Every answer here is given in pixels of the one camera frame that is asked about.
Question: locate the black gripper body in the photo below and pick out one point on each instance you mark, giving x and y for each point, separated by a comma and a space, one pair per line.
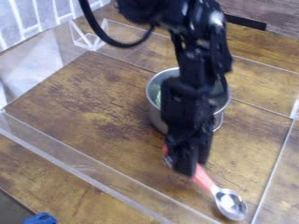
187, 110

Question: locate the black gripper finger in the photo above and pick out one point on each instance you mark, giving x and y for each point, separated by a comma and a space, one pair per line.
180, 157
204, 148

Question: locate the pink handled metal spoon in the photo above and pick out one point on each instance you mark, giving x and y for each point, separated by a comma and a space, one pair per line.
231, 205

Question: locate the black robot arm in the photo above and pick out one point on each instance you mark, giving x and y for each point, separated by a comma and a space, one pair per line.
198, 28

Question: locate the green knitted toy vegetable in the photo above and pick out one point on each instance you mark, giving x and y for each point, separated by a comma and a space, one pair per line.
158, 99

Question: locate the stainless steel pot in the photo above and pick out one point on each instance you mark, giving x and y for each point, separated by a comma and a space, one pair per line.
219, 97

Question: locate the blue object at corner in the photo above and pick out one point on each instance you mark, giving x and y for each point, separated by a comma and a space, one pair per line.
40, 218

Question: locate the black bar on wall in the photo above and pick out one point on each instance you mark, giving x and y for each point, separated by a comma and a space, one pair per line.
246, 22

